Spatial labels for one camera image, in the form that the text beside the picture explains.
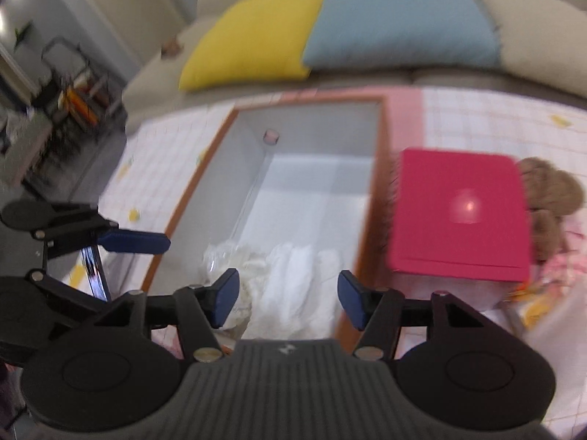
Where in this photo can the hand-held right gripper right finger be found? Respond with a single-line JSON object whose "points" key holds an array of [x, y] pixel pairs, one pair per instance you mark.
{"points": [[351, 301]]}

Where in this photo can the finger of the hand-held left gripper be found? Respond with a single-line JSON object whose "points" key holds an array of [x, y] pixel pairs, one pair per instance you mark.
{"points": [[64, 289], [133, 241]]}

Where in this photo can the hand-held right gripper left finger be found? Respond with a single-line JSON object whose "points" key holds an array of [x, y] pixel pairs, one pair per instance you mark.
{"points": [[227, 298]]}

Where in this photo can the white cloth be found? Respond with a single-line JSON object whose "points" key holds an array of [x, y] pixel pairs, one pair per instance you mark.
{"points": [[293, 284]]}

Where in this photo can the orange rimmed storage box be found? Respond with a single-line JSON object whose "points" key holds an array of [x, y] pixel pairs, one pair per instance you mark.
{"points": [[316, 146]]}

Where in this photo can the brown plush toy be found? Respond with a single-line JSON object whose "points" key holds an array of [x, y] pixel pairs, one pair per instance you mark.
{"points": [[545, 192]]}

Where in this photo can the pink cloth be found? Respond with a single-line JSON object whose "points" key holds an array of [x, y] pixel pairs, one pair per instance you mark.
{"points": [[568, 250]]}

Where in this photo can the magenta flat board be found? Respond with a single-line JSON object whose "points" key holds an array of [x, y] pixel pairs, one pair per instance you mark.
{"points": [[458, 211]]}

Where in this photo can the beige sofa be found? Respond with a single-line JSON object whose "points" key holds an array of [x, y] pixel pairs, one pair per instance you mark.
{"points": [[153, 82]]}

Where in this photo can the small pink label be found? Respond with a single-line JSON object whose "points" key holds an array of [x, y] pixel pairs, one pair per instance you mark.
{"points": [[270, 137]]}

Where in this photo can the black metal trolley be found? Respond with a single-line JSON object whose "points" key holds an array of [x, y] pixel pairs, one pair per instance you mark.
{"points": [[62, 85]]}

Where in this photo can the small brown toy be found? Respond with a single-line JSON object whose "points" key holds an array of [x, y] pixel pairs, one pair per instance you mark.
{"points": [[172, 48]]}

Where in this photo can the checked lemon print bedsheet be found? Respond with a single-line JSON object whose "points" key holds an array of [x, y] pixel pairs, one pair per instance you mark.
{"points": [[481, 119]]}

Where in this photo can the yellow pillow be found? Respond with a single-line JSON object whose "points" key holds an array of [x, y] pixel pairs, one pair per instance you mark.
{"points": [[252, 36]]}

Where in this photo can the light blue pillow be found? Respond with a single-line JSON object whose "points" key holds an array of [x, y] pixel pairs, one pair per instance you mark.
{"points": [[403, 23]]}

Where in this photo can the beige pillow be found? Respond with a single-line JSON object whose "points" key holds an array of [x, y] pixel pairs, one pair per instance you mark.
{"points": [[541, 32]]}

